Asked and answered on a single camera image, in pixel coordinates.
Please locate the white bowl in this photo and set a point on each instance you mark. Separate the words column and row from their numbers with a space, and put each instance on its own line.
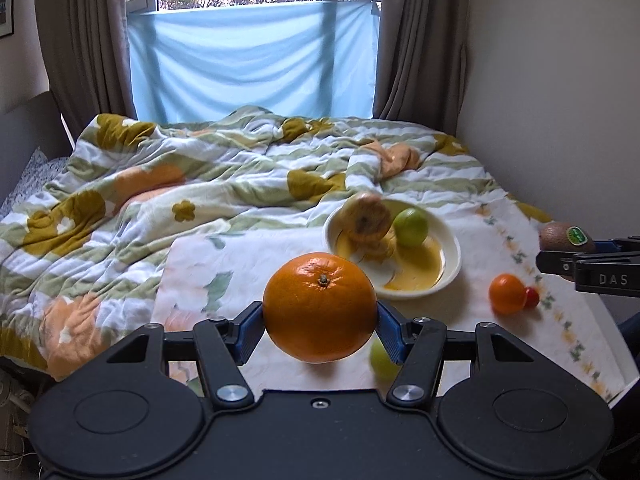
column 450, row 255

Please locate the large orange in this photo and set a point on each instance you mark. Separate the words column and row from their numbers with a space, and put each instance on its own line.
column 320, row 310

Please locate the green apple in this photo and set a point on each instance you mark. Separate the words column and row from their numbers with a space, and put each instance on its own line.
column 411, row 227
column 382, row 360

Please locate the framed wall picture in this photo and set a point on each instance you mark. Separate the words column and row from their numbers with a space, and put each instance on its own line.
column 6, row 5

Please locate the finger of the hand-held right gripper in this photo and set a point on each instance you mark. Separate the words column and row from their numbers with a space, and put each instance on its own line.
column 617, row 245
column 607, row 275

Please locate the striped floral blanket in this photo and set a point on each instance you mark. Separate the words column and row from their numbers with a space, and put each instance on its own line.
column 200, row 175

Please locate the red cherry tomato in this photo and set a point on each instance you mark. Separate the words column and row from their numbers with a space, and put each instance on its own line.
column 532, row 298

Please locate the grey patterned bed sheet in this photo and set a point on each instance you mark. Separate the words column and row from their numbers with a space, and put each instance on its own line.
column 35, row 175

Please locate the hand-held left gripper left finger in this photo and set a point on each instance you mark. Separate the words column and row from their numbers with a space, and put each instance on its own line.
column 247, row 334

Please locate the small tangerine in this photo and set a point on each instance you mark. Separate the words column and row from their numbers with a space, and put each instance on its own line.
column 506, row 294

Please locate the brownish pear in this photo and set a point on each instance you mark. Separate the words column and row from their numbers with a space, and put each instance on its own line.
column 367, row 225

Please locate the grey headboard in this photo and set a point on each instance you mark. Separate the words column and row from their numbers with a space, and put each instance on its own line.
column 30, row 130

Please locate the light blue window cloth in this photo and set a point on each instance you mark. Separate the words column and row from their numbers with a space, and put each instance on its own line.
column 250, row 65

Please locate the brown kiwi with sticker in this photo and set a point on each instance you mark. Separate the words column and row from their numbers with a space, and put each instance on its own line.
column 554, row 237

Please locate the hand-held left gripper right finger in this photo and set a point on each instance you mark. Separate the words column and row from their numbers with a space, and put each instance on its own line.
column 391, row 332

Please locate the white floral printed cloth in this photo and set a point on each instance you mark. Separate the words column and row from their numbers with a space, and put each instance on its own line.
column 250, row 270

